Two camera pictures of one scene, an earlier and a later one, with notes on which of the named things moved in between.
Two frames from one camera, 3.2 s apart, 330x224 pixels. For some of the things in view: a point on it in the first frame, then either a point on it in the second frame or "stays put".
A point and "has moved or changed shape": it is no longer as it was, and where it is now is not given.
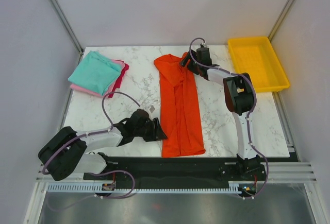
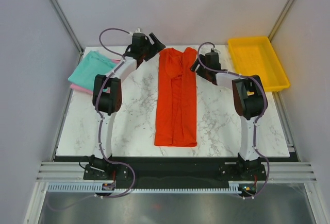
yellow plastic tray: x=256 y=57 stays put
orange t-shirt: x=181 y=121 has moved or changed shape
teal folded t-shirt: x=97 y=73 stays put
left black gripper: x=156 y=134 → x=158 y=47
